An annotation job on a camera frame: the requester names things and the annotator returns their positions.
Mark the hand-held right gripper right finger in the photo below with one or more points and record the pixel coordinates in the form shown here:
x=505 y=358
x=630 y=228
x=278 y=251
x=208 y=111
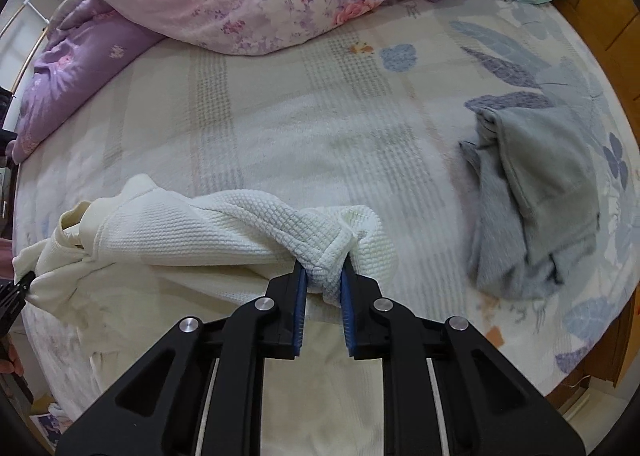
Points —
x=347 y=311

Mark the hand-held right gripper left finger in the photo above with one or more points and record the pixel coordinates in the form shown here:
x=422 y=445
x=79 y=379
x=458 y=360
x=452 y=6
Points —
x=300 y=306

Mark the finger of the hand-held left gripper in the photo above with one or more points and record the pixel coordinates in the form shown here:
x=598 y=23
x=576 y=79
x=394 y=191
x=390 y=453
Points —
x=15 y=293

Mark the white snap-button jacket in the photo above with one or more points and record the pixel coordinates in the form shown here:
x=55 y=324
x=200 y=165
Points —
x=200 y=236

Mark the folded grey clothes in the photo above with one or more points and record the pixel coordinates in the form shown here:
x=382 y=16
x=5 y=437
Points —
x=540 y=186

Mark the person's left hand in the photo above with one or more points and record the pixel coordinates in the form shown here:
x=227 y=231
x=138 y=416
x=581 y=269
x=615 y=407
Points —
x=11 y=361

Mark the wooden nightstand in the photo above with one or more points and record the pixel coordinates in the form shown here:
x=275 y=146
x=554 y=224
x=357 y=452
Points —
x=615 y=361

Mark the wooden drying rack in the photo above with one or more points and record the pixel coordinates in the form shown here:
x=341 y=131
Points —
x=30 y=20

